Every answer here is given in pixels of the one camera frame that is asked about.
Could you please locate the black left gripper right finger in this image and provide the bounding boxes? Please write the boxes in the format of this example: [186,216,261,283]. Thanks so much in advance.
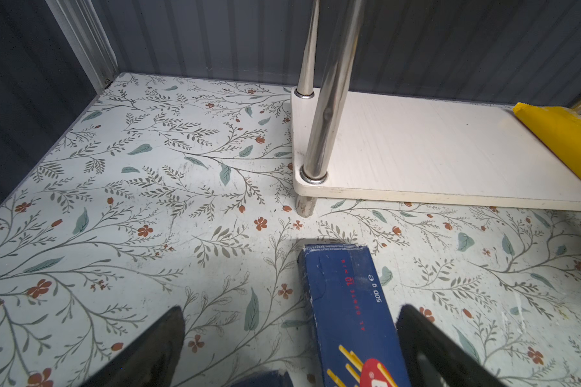
[396,304,503,386]

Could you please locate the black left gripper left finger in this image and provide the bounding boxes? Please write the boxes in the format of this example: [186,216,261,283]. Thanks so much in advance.
[83,306,185,386]

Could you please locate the yellow Pastatime bag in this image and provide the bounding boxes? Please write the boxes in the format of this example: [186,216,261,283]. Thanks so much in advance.
[513,103,581,180]

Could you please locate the dark blue pasta box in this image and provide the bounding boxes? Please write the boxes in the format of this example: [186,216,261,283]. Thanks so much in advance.
[231,370,294,387]

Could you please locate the white two-tier shelf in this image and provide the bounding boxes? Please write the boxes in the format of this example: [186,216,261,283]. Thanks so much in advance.
[290,1,581,217]

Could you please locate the blue Barilla spaghetti box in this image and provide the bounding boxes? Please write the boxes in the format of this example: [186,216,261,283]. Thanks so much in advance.
[299,243,411,386]

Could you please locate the floral patterned table mat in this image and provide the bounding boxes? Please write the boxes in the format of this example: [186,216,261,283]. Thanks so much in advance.
[0,74,581,386]

